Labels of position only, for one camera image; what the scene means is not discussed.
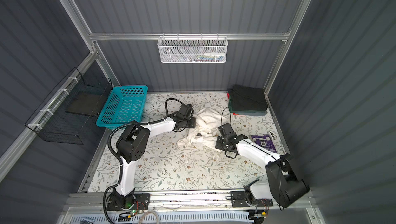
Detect black wire wall basket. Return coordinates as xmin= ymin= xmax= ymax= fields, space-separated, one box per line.
xmin=25 ymin=67 xmax=113 ymax=145

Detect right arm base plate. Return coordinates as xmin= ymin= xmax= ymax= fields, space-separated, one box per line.
xmin=226 ymin=191 xmax=273 ymax=209

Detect white mesh wall basket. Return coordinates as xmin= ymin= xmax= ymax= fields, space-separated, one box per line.
xmin=157 ymin=39 xmax=229 ymax=64

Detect teal plastic laundry basket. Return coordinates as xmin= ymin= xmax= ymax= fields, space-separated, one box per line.
xmin=96 ymin=85 xmax=148 ymax=130

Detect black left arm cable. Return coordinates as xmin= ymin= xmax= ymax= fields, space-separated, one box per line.
xmin=103 ymin=97 xmax=186 ymax=224

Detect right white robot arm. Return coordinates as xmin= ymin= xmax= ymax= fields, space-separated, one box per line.
xmin=215 ymin=123 xmax=310 ymax=209

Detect black pad in wire basket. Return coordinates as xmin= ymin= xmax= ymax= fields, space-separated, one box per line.
xmin=66 ymin=92 xmax=106 ymax=116

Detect items in mesh basket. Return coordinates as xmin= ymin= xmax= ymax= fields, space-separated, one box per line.
xmin=178 ymin=53 xmax=226 ymax=63

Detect aluminium frame rail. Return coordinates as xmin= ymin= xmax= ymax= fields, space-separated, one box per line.
xmin=88 ymin=33 xmax=289 ymax=41

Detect folded dark t shirt stack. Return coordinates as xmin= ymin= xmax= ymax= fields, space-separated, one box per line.
xmin=227 ymin=85 xmax=268 ymax=116

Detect purple printed book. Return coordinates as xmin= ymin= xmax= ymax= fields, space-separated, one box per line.
xmin=249 ymin=133 xmax=277 ymax=153

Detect white t shirt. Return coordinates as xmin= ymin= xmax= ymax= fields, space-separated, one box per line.
xmin=177 ymin=107 xmax=231 ymax=151

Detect white vented cable duct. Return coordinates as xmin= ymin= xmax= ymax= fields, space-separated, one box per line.
xmin=69 ymin=211 xmax=253 ymax=224

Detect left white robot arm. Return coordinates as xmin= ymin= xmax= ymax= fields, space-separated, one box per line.
xmin=113 ymin=103 xmax=196 ymax=197

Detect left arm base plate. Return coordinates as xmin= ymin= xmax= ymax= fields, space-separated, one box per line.
xmin=106 ymin=191 xmax=151 ymax=211

